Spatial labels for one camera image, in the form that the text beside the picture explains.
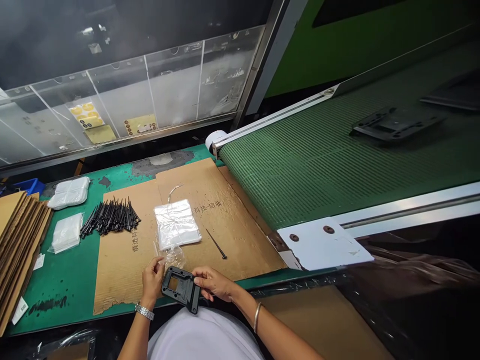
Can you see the pile of black plastic pins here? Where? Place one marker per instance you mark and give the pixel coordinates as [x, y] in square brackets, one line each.
[110, 219]

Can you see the green belt conveyor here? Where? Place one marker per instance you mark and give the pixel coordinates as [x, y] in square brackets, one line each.
[318, 168]

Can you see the plain yellow paper sheet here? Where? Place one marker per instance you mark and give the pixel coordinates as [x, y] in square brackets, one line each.
[99, 135]

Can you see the flattened brown cardboard sheet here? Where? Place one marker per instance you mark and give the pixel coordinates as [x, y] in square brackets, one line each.
[240, 210]

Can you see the long black plastic part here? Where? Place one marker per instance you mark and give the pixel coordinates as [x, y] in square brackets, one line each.
[453, 93]

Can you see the person's right hand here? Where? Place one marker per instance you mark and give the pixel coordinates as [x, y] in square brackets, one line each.
[219, 285]

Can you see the yellow sticker sheet white label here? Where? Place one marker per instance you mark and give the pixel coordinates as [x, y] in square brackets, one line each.
[140, 125]

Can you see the yellow round sticker sheet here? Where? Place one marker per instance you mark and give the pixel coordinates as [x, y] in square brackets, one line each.
[86, 116]

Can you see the black plastic bracket part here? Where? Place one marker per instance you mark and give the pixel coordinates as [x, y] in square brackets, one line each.
[180, 287]
[397, 125]

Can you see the flat white plastic bag stack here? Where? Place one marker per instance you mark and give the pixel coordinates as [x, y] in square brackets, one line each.
[66, 232]

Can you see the person's body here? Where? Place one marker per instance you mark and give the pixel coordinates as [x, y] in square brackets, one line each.
[204, 337]

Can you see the stack of folded cardboard cartons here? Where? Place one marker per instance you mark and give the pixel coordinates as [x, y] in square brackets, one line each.
[18, 240]

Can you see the clear acrylic wall pockets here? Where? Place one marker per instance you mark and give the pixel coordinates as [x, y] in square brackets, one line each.
[123, 97]

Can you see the brown translucent plastic bag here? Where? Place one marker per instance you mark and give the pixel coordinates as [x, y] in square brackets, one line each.
[420, 270]

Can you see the green machine housing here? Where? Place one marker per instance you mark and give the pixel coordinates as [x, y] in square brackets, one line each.
[360, 41]

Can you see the stack of clear plastic bags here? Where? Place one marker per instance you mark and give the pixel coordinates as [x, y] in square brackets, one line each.
[176, 225]

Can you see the blue plastic bin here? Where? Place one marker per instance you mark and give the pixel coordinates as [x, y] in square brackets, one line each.
[26, 186]

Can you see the small white paper label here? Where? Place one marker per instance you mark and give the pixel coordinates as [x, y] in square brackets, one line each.
[20, 311]
[39, 262]

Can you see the single clear plastic bag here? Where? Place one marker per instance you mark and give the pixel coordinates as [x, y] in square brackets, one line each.
[172, 257]

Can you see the single black plastic pin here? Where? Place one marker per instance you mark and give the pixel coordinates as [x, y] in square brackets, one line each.
[217, 245]

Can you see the brown cardboard box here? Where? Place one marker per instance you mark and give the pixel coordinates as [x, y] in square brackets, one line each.
[322, 326]

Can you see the bundle of white plastic bags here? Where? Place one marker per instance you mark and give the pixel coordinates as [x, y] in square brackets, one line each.
[69, 193]

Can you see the person's left hand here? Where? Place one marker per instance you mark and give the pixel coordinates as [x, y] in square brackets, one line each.
[152, 281]

